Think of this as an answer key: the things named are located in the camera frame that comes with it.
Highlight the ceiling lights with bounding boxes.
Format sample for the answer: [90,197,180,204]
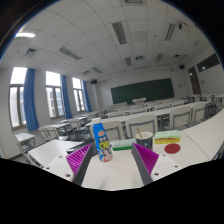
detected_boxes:
[14,21,201,76]

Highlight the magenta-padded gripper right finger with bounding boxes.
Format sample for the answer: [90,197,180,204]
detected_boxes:
[130,143,184,186]

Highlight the blue curtain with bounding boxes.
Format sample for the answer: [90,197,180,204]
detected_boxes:
[60,74,73,120]
[22,68,40,133]
[81,80,93,113]

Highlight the flat round red coaster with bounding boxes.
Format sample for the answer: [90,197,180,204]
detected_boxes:
[163,143,182,155]

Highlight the white classroom chairs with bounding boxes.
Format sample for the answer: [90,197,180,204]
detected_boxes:
[38,96,224,143]

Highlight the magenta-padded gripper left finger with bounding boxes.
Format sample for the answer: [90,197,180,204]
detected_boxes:
[43,143,98,187]

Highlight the dark wall window panel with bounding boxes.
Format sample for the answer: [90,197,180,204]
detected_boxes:
[196,53,221,73]

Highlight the classroom window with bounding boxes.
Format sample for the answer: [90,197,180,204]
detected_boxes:
[8,66,28,130]
[72,77,87,113]
[45,70,65,119]

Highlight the white classroom desks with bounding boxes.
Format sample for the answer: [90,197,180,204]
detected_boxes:
[14,94,224,151]

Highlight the green chalkboard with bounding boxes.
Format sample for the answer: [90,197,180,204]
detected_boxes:
[110,78,175,105]

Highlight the dark blue mug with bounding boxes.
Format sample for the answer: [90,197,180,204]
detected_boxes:
[134,131,154,151]

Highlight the dark door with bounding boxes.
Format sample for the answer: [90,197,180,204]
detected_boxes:
[187,66,202,95]

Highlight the blue drink bottle white cap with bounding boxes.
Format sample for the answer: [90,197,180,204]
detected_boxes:
[92,117,114,163]

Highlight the wooden stir stick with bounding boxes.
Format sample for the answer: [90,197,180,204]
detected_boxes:
[136,126,144,140]

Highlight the yellow and green sponge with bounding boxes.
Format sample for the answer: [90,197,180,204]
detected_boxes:
[153,129,182,145]

